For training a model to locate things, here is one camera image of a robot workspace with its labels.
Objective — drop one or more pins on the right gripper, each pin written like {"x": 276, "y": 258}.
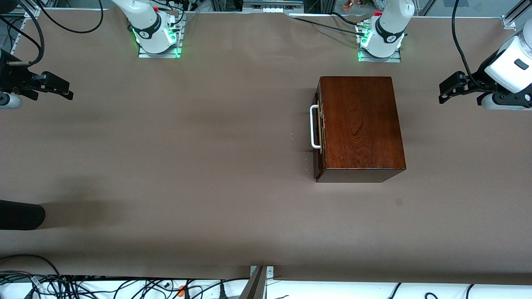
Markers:
{"x": 11, "y": 77}

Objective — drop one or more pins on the brown table cover sheet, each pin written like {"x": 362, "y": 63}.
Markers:
{"x": 208, "y": 207}

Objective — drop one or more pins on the dark brown wooden cabinet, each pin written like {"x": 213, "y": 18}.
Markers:
{"x": 361, "y": 124}

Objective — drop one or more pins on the silver corner bracket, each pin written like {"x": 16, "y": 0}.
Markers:
{"x": 270, "y": 272}

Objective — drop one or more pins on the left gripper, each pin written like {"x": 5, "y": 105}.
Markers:
{"x": 478, "y": 80}

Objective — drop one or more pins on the white power strip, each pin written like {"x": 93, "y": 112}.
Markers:
{"x": 272, "y": 6}

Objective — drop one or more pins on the light wood drawer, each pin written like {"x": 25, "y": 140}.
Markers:
{"x": 319, "y": 164}

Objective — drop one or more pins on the black cylindrical object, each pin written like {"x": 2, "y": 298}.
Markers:
{"x": 20, "y": 214}

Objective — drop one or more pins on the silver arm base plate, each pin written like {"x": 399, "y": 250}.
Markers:
{"x": 160, "y": 55}
{"x": 378, "y": 59}

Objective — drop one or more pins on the dark metal post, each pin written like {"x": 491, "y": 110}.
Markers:
{"x": 253, "y": 286}

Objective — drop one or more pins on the aluminium frame rail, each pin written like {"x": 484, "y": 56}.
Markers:
{"x": 515, "y": 14}
{"x": 31, "y": 12}

